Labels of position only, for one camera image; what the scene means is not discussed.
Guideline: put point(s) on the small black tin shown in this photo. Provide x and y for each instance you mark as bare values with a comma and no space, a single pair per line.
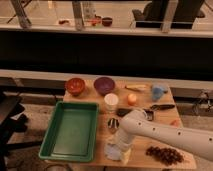
149,115

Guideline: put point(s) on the black handled tool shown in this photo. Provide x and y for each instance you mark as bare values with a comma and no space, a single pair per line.
162,107

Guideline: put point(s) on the light blue towel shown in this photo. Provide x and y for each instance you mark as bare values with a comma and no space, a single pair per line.
112,151

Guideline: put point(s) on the red chili pepper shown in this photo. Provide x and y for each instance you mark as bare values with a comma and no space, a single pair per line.
175,123

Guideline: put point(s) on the small metal cup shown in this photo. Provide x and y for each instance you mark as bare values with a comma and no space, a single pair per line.
113,124

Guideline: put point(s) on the bunch of dark grapes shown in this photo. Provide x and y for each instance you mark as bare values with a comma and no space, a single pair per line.
167,156

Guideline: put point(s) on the black rectangular block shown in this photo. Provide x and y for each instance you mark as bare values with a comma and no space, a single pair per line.
121,112

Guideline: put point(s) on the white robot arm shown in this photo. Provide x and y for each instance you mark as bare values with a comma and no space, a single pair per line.
198,142

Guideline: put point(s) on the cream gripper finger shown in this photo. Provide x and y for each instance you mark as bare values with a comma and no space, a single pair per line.
125,156

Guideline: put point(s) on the yellow banana piece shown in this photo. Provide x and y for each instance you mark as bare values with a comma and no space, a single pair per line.
136,87

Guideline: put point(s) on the red bowl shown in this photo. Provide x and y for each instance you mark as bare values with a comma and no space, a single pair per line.
75,86

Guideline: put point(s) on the dark bowl on far table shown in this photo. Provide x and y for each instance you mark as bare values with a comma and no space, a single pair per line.
107,21

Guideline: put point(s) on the black office chair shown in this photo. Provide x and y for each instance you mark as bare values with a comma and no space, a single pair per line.
178,14

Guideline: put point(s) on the white paper cup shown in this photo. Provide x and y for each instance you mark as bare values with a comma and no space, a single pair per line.
111,101

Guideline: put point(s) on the green plastic tray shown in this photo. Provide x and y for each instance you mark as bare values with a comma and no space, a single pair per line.
71,132

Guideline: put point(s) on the orange round fruit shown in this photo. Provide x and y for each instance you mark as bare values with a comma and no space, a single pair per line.
132,99

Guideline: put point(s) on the black equipment at left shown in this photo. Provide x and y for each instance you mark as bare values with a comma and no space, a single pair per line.
9,106

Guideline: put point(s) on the purple bowl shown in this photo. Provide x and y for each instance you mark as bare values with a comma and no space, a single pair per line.
104,85

